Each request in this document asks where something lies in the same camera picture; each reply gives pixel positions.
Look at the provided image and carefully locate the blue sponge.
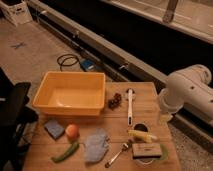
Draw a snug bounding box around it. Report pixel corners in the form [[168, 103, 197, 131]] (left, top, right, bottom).
[[44, 120, 64, 139]]

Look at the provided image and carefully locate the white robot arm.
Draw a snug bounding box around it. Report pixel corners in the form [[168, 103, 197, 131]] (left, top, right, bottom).
[[158, 64, 213, 125]]

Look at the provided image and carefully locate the yellow plastic tray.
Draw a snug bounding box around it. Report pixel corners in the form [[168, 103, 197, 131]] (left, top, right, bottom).
[[33, 71, 105, 116]]

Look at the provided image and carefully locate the bunch of dark grapes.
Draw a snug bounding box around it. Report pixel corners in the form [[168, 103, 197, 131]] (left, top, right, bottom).
[[108, 93, 122, 110]]

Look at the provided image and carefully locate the peach fruit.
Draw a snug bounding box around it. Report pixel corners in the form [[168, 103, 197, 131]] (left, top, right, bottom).
[[65, 124, 79, 139]]

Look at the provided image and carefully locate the grey blue cloth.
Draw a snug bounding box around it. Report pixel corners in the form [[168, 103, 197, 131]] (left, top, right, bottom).
[[84, 128, 109, 163]]

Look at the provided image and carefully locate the green chili pepper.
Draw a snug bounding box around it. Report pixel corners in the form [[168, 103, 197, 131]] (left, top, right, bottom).
[[51, 142, 79, 163]]

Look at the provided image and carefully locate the black and tan eraser block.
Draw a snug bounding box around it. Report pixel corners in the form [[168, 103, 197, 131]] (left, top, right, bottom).
[[132, 143, 162, 159]]

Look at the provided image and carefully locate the white bowl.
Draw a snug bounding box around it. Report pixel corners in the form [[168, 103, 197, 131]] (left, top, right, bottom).
[[134, 158, 155, 166]]

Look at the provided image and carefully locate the green leaf vegetable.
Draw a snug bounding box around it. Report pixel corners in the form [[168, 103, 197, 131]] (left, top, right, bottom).
[[159, 144, 168, 161]]

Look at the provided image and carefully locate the black chair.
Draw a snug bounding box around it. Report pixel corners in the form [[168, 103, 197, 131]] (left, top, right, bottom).
[[0, 67, 38, 171]]

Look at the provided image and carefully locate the white cardboard box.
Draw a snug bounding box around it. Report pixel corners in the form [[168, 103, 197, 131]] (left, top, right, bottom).
[[0, 0, 32, 26]]

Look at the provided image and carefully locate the black coiled cable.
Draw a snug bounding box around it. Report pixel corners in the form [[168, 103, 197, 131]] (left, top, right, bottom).
[[56, 53, 81, 72]]

